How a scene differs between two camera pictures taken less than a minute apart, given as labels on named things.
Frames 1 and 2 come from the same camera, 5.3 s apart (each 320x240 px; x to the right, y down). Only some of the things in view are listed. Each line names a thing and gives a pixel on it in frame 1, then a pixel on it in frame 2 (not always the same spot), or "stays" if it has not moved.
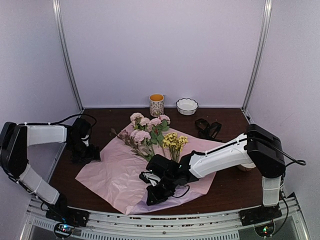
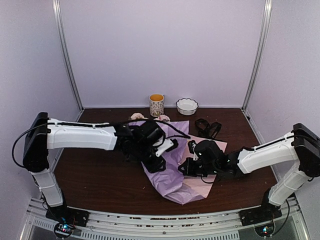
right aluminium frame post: x=267 y=9 stays
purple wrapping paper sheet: x=115 y=175 → x=171 y=140
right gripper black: x=156 y=198 → x=189 y=171
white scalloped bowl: x=187 y=106 stays
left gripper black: x=90 y=156 → x=154 y=167
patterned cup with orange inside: x=156 y=105 stays
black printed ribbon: x=210 y=131 stays
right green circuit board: x=265 y=230 stays
